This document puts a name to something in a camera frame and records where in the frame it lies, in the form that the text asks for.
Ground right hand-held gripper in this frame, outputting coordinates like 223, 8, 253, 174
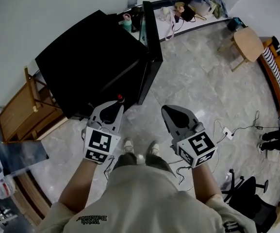
161, 104, 218, 168

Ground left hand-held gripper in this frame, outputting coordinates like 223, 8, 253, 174
81, 100, 125, 165

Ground person's right forearm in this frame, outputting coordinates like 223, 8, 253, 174
192, 164, 223, 202

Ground person's left forearm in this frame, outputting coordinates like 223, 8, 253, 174
58, 158, 99, 213

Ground grey marble floor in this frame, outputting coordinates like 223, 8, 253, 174
30, 18, 280, 228

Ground person's left shoe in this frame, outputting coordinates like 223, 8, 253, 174
123, 137, 134, 154

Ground person's shoe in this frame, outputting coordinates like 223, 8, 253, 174
123, 137, 134, 154
146, 141, 160, 156

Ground person's right shoe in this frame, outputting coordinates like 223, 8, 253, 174
146, 141, 160, 156

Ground white power strip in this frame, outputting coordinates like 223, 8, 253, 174
222, 127, 234, 140

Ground person's dark trousers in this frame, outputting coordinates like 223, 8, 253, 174
113, 151, 174, 177

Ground person's beige shirt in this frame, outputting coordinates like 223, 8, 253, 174
36, 165, 257, 233

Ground brown wooden shelf unit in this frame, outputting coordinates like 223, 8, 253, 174
0, 67, 69, 143

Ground teal bottle with pink cap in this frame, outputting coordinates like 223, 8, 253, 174
122, 13, 132, 33

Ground white low ledge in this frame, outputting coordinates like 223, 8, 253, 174
116, 5, 230, 42

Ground black office chair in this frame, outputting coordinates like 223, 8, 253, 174
221, 168, 279, 233

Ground light wooden stool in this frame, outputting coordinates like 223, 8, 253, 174
217, 27, 264, 72

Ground black-white striped cushion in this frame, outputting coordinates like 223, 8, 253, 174
262, 47, 280, 115

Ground dark brown handbag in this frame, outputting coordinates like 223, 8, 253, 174
180, 5, 196, 23

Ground brown wooden round table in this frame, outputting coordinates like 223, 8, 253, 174
12, 171, 53, 227

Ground white jug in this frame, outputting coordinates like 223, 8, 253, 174
159, 6, 169, 21

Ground teal box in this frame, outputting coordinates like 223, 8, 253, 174
227, 17, 244, 33

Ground white cloth bag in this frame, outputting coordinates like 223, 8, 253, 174
189, 0, 212, 17

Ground green cloth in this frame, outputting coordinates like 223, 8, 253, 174
211, 0, 223, 19

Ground blue cloth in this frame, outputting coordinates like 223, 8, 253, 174
217, 0, 229, 18

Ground black-white patterned cushion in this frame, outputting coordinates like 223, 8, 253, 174
270, 35, 280, 57

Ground clear plastic bag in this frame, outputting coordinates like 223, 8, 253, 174
0, 176, 16, 200

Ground white power cable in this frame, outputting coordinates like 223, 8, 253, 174
212, 119, 228, 143

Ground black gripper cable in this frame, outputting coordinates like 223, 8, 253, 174
103, 155, 116, 181

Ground black power cable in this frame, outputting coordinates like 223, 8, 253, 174
231, 110, 280, 137

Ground pink bag strap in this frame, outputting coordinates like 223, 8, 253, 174
165, 10, 177, 41

